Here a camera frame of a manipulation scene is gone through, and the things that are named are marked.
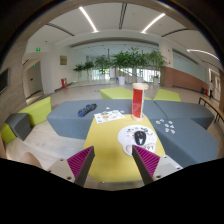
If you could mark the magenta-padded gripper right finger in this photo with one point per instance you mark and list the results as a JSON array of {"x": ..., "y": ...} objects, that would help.
[{"x": 148, "y": 161}]

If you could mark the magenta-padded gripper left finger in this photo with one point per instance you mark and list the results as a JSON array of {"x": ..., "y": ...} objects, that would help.
[{"x": 80, "y": 162}]

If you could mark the black computer mouse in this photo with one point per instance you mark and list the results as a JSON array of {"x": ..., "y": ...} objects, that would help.
[{"x": 140, "y": 137}]

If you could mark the round white cartoon mouse pad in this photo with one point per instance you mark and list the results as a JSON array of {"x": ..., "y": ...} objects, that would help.
[{"x": 126, "y": 140}]

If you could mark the scattered small stickers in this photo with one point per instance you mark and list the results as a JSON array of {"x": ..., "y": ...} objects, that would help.
[{"x": 158, "y": 122}]

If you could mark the grey upholstered bench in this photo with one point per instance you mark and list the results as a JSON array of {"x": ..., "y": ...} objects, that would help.
[
  {"x": 63, "y": 120},
  {"x": 190, "y": 143},
  {"x": 186, "y": 111}
]

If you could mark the white sticker sheet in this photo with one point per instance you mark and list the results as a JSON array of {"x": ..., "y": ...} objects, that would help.
[{"x": 108, "y": 116}]

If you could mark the red panel tower wooden ends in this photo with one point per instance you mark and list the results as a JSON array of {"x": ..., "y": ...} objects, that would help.
[{"x": 137, "y": 101}]

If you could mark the lime green bench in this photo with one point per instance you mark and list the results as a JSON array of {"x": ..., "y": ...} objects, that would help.
[
  {"x": 166, "y": 95},
  {"x": 115, "y": 93},
  {"x": 38, "y": 111}
]

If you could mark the dark grey stool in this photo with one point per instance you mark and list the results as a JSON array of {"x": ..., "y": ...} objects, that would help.
[{"x": 19, "y": 125}]

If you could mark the red fire extinguisher cabinet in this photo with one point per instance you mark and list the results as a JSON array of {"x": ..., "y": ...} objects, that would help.
[{"x": 64, "y": 83}]

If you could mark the dark door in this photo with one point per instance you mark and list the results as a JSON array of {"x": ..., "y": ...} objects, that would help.
[{"x": 34, "y": 78}]

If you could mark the person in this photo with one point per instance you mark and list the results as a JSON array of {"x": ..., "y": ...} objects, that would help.
[{"x": 211, "y": 88}]

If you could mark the potted green plants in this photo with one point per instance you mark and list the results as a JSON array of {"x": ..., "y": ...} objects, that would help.
[{"x": 121, "y": 61}]

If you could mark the green exit sign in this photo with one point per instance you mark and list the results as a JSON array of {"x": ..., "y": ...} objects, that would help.
[{"x": 38, "y": 49}]

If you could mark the long ceiling lights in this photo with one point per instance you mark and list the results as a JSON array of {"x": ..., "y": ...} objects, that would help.
[{"x": 88, "y": 19}]

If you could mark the wooden frame bench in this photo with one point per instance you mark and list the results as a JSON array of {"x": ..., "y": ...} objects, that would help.
[{"x": 213, "y": 108}]

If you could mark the framed wall picture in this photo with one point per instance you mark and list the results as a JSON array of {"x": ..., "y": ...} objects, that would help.
[{"x": 63, "y": 60}]

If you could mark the dark wall screen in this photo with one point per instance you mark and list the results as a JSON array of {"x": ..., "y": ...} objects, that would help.
[{"x": 4, "y": 80}]

